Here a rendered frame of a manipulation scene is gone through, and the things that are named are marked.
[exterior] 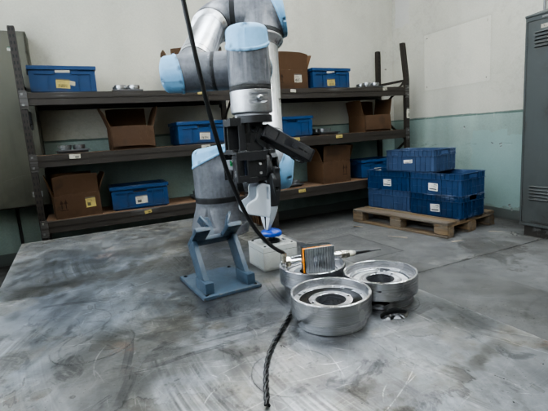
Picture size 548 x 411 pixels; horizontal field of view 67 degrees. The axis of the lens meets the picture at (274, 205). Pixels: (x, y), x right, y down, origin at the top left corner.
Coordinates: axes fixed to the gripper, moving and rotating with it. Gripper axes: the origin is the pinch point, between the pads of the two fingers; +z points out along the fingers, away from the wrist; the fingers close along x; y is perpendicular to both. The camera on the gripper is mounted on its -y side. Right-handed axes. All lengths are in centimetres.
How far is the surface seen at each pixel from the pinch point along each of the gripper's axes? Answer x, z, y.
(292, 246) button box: 3.4, 4.5, -2.6
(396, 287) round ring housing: 29.3, 4.8, -4.3
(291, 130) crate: -329, -20, -185
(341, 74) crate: -329, -78, -253
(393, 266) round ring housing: 22.2, 4.9, -10.2
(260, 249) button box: 2.3, 4.1, 3.4
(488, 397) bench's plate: 47.5, 8.3, 1.5
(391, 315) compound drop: 30.2, 8.0, -2.5
